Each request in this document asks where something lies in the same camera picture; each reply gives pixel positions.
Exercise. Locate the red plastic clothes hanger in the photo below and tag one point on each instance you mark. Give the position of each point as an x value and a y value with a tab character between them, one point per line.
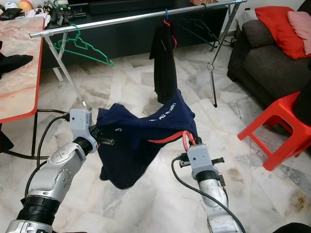
173	41
187	140

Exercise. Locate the navy printed T-shirt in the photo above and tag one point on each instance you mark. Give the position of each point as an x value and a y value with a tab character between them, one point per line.
136	145

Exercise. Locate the green plastic clothes hanger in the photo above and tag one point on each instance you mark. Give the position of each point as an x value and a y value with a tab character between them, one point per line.
110	63

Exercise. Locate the black printed T-shirt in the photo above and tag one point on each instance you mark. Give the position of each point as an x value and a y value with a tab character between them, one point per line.
163	68

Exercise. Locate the black TV cabinet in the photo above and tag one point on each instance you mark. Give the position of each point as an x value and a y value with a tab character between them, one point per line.
126	41

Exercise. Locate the dark grey fabric sofa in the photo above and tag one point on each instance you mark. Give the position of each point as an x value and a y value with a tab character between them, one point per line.
267	73

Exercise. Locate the black garment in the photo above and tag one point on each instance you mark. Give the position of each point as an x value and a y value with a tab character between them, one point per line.
14	63

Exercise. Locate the black phone stand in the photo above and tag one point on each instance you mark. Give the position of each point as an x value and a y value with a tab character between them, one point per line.
60	19

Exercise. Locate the blue plastic hook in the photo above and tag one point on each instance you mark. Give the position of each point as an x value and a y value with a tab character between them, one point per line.
166	14

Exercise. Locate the red cushion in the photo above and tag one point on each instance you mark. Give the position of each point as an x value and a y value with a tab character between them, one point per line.
277	29

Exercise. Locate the orange yellow round toy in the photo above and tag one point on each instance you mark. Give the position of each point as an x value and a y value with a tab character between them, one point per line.
25	5

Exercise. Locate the black pouch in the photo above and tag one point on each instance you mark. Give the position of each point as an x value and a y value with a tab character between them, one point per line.
10	14

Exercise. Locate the pink cushion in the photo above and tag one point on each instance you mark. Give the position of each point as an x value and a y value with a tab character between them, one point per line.
301	29

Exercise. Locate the white blue round toy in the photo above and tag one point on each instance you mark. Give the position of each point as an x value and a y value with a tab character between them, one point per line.
10	5

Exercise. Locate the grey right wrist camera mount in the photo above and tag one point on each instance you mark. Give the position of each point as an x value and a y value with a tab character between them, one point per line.
199	158

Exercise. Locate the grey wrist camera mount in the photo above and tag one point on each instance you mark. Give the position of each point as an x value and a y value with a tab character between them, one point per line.
80	121
199	158

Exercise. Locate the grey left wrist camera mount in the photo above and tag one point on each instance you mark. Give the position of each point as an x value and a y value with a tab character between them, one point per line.
80	121

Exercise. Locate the black table leg frame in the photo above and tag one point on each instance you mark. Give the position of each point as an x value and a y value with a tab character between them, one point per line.
33	141

